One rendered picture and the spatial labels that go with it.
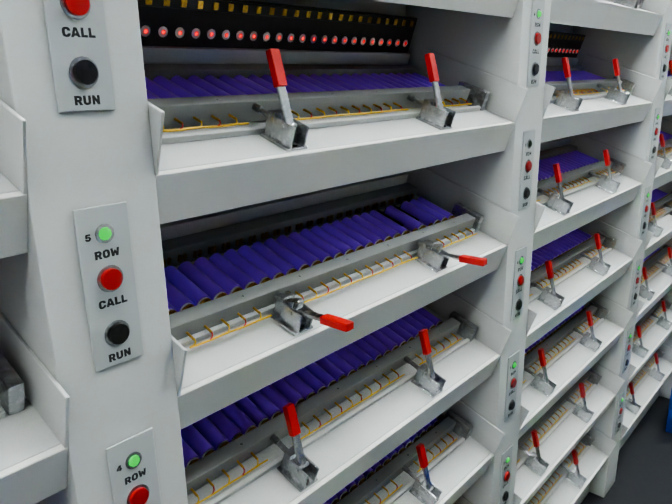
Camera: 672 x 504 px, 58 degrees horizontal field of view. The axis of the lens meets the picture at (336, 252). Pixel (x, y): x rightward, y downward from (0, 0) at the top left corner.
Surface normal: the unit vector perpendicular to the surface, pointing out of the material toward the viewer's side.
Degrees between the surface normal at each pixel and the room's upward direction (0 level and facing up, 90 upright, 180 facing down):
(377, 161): 109
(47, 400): 90
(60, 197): 90
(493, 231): 90
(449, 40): 90
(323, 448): 19
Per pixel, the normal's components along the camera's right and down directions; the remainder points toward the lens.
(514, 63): -0.66, 0.22
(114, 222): 0.75, 0.17
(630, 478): -0.02, -0.96
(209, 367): 0.23, -0.85
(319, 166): 0.71, 0.48
